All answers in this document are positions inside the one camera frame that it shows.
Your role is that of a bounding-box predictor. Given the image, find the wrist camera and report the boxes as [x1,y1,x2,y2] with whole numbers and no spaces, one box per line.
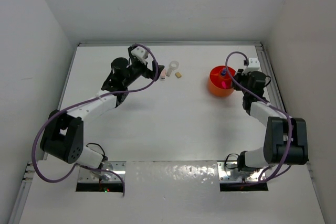
[128,46,149,65]
[243,58,260,74]

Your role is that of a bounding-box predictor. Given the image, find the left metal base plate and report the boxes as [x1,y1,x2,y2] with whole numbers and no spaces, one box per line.
[78,161,126,183]

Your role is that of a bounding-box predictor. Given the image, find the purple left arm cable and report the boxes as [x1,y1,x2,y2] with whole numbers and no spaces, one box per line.
[31,43,160,198]

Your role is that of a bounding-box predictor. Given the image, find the aluminium table edge rail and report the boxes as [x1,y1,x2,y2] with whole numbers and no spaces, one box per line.
[77,41,262,47]

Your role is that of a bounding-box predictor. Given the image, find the pink mini stapler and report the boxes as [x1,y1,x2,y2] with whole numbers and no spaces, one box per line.
[160,69,166,81]

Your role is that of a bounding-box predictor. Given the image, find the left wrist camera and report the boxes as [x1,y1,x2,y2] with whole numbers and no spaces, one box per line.
[128,46,149,65]

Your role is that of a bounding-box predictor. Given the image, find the orange round organizer container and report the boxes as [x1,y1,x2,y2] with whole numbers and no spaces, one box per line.
[207,66,236,98]

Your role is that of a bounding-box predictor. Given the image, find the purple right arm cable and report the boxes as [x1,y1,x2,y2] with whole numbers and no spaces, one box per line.
[225,51,293,187]

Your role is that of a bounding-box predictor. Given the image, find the yellow eraser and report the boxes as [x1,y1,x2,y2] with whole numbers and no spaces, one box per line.
[175,72,182,79]

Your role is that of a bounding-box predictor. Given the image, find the metal base plate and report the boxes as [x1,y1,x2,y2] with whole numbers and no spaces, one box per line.
[78,161,126,183]
[217,160,263,184]

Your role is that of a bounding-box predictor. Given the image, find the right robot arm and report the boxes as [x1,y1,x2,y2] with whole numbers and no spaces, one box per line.
[233,69,309,172]

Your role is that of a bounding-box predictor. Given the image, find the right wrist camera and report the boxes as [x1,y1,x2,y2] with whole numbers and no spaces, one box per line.
[243,58,260,74]

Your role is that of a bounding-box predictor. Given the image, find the clear tape dispenser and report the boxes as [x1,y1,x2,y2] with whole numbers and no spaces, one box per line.
[166,60,179,77]

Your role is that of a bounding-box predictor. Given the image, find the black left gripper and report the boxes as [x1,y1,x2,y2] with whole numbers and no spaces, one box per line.
[122,58,163,87]

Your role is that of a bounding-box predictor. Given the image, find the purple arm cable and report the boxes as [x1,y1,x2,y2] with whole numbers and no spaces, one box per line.
[31,43,160,198]
[225,51,293,187]

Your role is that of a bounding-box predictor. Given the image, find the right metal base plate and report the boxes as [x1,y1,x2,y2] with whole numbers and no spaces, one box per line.
[217,160,263,184]

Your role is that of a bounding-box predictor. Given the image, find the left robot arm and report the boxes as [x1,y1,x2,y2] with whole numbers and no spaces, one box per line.
[40,56,164,169]

